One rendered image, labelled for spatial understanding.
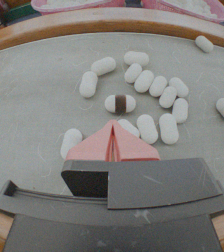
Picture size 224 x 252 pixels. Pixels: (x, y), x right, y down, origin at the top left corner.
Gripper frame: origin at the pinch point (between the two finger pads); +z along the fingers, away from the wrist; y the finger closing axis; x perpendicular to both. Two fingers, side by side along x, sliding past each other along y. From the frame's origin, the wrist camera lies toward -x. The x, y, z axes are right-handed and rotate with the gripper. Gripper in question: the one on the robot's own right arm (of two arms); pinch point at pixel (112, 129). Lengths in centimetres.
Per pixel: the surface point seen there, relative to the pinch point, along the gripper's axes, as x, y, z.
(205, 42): -10.2, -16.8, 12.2
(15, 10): -27, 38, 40
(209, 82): -3.7, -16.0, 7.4
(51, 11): -16.1, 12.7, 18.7
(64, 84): -2.9, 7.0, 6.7
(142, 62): -5.7, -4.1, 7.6
